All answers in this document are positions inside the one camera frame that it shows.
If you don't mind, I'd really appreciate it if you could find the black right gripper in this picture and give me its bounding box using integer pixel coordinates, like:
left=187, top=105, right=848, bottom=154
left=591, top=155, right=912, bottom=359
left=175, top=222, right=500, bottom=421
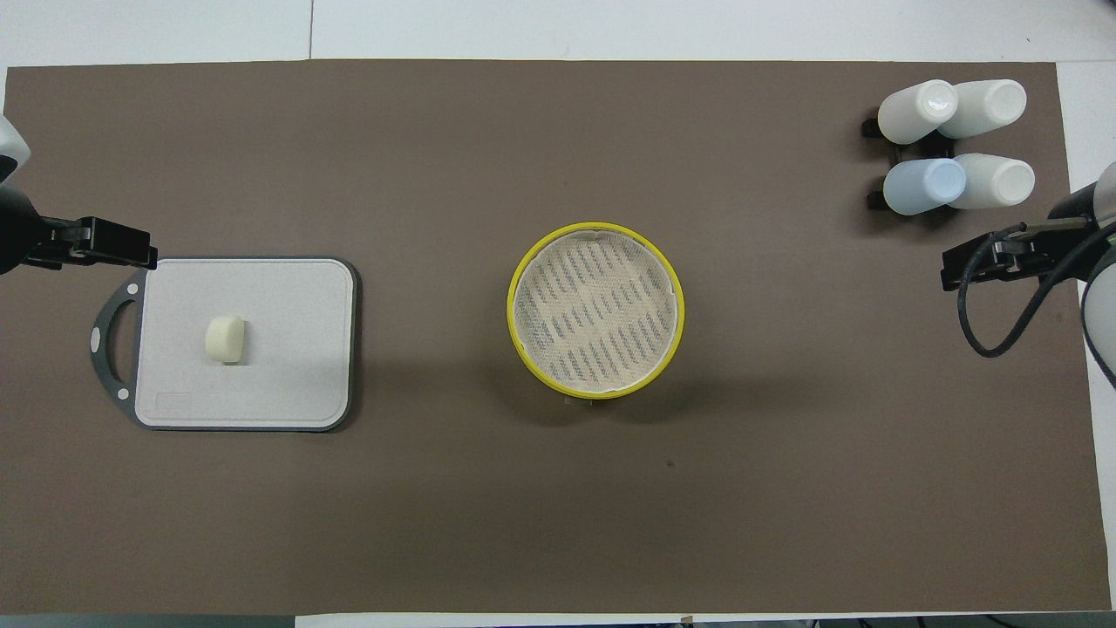
left=942, top=181, right=1116, bottom=292

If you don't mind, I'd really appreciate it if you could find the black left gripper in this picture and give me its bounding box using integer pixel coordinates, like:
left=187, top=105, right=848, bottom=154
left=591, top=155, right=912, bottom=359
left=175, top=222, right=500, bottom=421
left=0, top=188, right=159, bottom=276

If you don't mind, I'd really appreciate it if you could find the white steamed bun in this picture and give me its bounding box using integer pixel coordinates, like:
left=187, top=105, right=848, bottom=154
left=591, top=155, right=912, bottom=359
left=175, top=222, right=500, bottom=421
left=206, top=315, right=248, bottom=365

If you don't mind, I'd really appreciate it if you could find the beige mesh steamer liner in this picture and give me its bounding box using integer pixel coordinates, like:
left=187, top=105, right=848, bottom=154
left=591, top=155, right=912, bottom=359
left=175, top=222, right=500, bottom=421
left=513, top=229, right=679, bottom=391

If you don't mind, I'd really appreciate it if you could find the yellow steamer tier with liner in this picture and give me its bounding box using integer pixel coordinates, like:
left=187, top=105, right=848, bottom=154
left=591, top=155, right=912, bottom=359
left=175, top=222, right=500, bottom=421
left=507, top=222, right=686, bottom=393

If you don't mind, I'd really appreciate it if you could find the white plastic cup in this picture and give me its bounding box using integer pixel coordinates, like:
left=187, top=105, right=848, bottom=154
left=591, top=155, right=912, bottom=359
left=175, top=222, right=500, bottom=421
left=878, top=79, right=958, bottom=145
left=937, top=79, right=1027, bottom=139
left=946, top=154, right=1036, bottom=209

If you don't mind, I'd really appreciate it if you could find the light blue plastic cup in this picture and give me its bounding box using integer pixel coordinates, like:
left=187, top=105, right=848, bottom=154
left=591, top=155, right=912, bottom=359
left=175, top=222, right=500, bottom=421
left=883, top=158, right=967, bottom=215

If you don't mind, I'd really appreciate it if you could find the brown table mat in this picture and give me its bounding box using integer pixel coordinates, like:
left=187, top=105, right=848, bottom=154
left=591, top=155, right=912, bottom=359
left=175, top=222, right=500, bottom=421
left=0, top=58, right=1101, bottom=616

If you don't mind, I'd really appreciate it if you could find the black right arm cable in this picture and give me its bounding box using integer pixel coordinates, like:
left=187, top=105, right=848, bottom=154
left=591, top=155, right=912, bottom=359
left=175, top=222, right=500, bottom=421
left=957, top=222, right=1116, bottom=358

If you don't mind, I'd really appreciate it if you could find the grey cutting board with handle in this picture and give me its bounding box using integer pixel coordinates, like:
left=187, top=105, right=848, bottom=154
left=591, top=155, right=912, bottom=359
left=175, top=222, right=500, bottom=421
left=90, top=256, right=360, bottom=433

